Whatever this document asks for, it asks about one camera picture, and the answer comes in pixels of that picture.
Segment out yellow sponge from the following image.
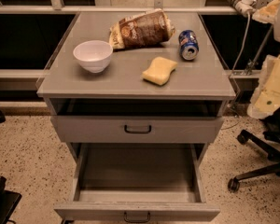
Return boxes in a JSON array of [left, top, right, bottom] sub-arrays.
[[142, 57, 177, 86]]

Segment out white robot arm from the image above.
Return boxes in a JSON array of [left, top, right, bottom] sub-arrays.
[[247, 0, 280, 119]]

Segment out grey drawer cabinet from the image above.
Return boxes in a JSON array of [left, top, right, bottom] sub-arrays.
[[35, 10, 237, 224]]

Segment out closed grey upper drawer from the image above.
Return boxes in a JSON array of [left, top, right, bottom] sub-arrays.
[[51, 116, 223, 144]]

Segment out open grey lower drawer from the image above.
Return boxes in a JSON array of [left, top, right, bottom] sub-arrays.
[[55, 144, 219, 224]]

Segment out white bowl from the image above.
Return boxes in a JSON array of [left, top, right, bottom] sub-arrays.
[[73, 40, 113, 73]]

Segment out blue soda can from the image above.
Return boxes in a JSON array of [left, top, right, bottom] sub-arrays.
[[178, 30, 199, 61]]

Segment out brown chip bag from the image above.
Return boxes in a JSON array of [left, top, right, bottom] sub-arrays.
[[109, 8, 175, 49]]

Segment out metal stand rod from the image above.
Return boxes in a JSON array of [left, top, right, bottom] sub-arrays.
[[243, 25, 273, 76]]

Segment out black office chair base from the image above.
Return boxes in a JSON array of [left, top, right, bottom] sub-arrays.
[[227, 104, 280, 194]]

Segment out black object bottom left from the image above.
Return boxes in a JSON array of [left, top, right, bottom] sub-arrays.
[[0, 175, 21, 224]]

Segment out white cable with plug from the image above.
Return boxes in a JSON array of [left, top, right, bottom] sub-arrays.
[[222, 0, 258, 77]]

